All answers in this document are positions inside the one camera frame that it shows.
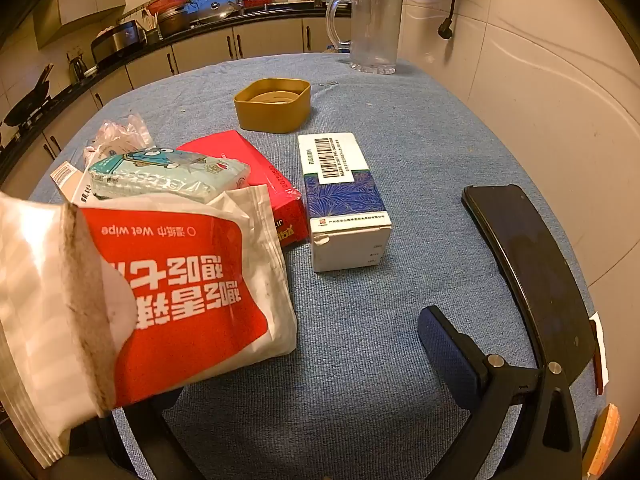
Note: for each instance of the chopstick cup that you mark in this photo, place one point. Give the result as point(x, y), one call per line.
point(151, 32)

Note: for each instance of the steel kettle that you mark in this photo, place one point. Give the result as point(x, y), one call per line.
point(76, 69)

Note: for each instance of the white blue patterned box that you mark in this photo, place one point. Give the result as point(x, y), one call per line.
point(345, 200)

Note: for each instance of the black kitchen countertop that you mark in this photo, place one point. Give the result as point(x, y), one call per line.
point(150, 47)

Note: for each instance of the blue table cloth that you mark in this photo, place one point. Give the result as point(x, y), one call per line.
point(400, 160)

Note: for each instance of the crumpled clear plastic bag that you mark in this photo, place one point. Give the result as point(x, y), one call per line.
point(120, 135)

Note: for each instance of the steel pan lid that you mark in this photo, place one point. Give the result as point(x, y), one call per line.
point(217, 12)

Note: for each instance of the black gas stove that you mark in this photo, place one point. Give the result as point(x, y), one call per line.
point(32, 110)

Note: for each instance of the dark cooking pot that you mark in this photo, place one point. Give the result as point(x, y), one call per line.
point(175, 22)

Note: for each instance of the orange flat item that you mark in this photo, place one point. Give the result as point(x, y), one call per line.
point(604, 440)

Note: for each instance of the red plastic basin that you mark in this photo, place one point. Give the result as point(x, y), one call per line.
point(169, 2)

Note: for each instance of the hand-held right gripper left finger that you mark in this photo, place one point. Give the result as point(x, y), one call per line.
point(145, 440)

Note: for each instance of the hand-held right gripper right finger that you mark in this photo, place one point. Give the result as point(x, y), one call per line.
point(442, 350)

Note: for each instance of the black frying pan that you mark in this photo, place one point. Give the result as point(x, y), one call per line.
point(27, 100)

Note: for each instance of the white red wet wipe packet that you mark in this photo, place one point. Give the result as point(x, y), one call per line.
point(200, 280)

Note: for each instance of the steel countertop appliance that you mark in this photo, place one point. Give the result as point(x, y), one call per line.
point(117, 40)

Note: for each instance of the clear plastic mug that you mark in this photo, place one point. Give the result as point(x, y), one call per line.
point(372, 30)

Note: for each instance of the white labelled packet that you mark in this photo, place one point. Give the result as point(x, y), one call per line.
point(67, 177)

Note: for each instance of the cream base cabinets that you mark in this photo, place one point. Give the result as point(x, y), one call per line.
point(200, 55)

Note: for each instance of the teal cartoon tissue pack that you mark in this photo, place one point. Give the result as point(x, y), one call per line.
point(165, 175)

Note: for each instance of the white paper with red pen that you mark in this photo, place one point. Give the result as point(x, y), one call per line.
point(599, 355)

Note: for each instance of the black smartphone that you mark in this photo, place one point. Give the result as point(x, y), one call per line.
point(530, 250)

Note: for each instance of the yellow square bowl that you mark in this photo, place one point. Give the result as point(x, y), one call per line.
point(270, 117)

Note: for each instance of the red flat box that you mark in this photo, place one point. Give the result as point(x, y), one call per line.
point(225, 147)

